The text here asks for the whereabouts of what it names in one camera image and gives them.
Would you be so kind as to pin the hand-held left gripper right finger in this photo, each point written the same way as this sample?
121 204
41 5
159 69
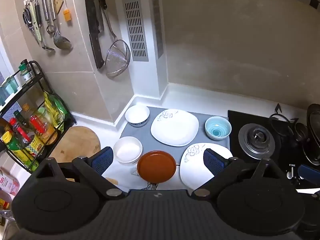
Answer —
213 158

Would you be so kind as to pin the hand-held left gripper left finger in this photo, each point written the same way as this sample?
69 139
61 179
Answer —
103 158

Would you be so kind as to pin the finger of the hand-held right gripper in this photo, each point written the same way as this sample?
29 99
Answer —
310 173

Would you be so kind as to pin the square white floral plate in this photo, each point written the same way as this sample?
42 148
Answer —
195 173
175 130

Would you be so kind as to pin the plain white bowl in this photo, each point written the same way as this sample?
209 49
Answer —
127 151

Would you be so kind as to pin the light blue bowl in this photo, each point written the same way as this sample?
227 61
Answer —
217 129

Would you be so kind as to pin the brown round plate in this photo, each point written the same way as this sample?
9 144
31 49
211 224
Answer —
157 166

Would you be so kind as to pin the white bowl with blue pattern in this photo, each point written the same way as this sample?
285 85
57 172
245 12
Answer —
137 114

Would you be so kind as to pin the stove knob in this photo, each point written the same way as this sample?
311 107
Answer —
291 172

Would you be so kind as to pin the round wooden cutting board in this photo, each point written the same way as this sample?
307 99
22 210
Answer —
75 142

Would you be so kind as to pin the dark wok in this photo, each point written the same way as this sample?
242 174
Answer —
312 130

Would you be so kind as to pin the black glass gas stove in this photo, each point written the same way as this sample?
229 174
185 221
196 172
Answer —
235 121

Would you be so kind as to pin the metal gas burner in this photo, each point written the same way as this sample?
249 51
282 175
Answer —
256 137

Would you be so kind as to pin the grey mat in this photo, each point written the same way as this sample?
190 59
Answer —
145 134

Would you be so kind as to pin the black pot support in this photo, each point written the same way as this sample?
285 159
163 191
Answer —
283 121

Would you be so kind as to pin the red-capped oil bottle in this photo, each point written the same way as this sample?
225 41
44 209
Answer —
43 130

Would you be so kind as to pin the yellow green seasoning packets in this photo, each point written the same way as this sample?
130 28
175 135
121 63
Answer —
54 107

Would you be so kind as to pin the yellow-capped green bottle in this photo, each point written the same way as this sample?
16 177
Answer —
16 148

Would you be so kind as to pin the red-capped sauce bottle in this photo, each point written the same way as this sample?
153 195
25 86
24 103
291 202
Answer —
19 130

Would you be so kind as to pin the dark green-capped bottle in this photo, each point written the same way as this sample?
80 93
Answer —
21 118

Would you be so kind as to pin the pink packet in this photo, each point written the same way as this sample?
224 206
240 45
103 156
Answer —
8 183

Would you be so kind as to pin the black spice rack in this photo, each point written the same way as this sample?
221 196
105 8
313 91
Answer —
37 64

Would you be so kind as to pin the green-capped spice jar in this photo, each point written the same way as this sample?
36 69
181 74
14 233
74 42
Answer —
25 72

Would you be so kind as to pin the teal lidded jar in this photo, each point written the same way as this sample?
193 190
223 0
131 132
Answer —
3 92
12 83

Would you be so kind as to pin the metal serving spoon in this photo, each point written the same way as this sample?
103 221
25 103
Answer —
61 41

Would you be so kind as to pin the dark kitchen cleaver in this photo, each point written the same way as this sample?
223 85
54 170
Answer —
93 30

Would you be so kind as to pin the wide grey vent grille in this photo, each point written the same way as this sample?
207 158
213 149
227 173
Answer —
135 30

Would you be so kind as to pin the metal ladle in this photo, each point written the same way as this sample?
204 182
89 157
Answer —
47 27

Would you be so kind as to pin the narrow grey vent grille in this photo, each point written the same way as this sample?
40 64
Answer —
157 25

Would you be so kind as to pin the small orange hook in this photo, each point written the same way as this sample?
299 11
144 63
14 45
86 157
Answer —
67 15

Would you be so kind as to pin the kitchen scissors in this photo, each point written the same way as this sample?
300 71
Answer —
28 18

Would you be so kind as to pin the wooden spatula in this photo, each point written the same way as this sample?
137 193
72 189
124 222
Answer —
58 1

